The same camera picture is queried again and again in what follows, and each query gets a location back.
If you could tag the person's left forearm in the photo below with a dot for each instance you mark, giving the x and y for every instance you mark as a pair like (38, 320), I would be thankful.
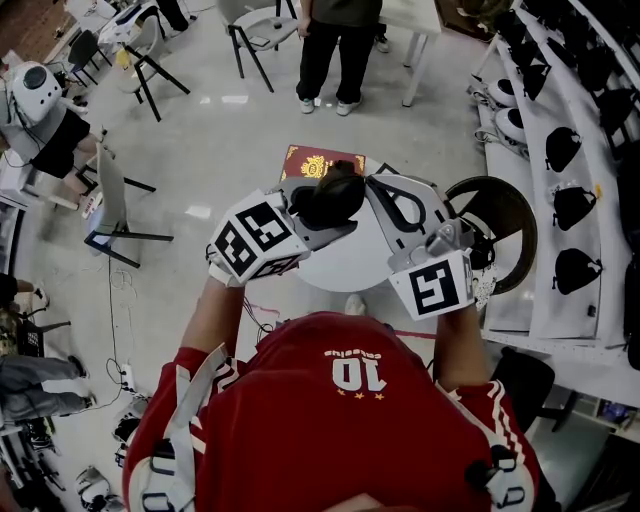
(215, 315)

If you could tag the white shelf rack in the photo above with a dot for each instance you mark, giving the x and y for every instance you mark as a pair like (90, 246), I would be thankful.
(565, 310)

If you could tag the white rectangular table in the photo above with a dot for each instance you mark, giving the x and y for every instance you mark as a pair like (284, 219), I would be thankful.
(415, 20)

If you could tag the red ornate gold-print box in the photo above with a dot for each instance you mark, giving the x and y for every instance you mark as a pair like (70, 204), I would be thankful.
(300, 165)

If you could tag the round white side table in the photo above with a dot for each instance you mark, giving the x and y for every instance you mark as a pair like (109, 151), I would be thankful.
(345, 262)

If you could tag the white pod-shaped backpack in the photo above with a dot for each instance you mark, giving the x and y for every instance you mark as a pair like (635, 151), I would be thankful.
(35, 90)

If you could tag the black glasses case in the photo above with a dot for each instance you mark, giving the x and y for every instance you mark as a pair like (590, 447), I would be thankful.
(332, 200)

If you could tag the person's red shirt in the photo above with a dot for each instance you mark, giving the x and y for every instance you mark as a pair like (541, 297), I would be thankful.
(325, 435)

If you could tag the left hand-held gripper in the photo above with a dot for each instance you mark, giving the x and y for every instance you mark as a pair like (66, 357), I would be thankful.
(255, 235)

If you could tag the round dark brown stool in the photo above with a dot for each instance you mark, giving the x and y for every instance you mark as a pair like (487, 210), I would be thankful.
(505, 210)

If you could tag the grey chair with black legs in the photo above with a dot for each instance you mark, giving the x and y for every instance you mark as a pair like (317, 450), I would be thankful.
(112, 200)
(260, 30)
(147, 70)

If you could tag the white patterned cloth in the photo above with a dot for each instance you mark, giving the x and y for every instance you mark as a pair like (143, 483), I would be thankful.
(484, 287)

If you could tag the black office chair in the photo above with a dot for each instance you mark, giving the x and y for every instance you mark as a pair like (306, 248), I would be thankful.
(530, 385)

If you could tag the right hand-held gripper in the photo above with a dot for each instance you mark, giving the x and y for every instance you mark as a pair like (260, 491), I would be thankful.
(434, 287)

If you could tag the person's white shoe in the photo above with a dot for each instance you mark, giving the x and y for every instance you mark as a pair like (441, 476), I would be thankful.
(355, 305)

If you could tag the white power strip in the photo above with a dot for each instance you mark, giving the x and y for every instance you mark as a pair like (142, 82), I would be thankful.
(127, 377)

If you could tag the person's right forearm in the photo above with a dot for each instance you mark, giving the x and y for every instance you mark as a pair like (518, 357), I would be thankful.
(460, 345)

